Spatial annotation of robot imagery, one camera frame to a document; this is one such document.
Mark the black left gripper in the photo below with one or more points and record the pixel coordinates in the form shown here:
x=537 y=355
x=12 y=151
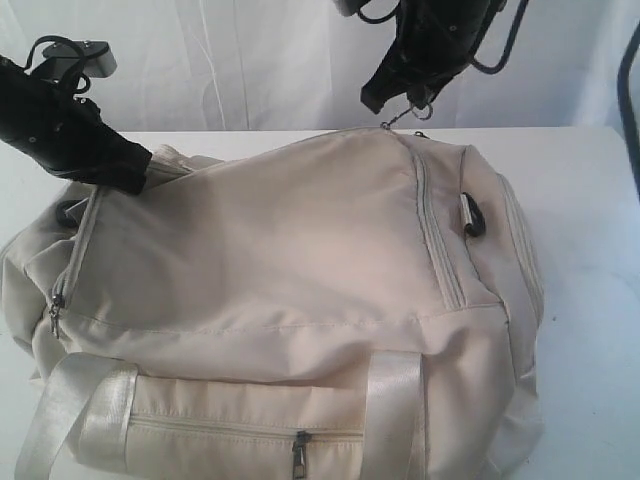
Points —
x=67 y=138

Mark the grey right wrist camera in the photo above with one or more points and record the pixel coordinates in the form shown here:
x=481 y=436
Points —
x=349 y=8

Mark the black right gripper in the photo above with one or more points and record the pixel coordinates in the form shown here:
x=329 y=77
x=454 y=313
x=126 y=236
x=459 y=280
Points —
x=435 y=41

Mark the cream fabric duffel bag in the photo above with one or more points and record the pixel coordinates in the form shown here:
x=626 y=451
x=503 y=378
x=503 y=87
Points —
x=362 y=304

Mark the white backdrop curtain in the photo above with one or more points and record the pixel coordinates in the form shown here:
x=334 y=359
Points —
x=294 y=65

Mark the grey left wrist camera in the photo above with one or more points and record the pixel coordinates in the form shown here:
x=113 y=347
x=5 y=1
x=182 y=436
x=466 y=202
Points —
x=95 y=58

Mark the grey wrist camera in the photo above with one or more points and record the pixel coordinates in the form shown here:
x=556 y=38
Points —
x=95 y=58
x=349 y=8

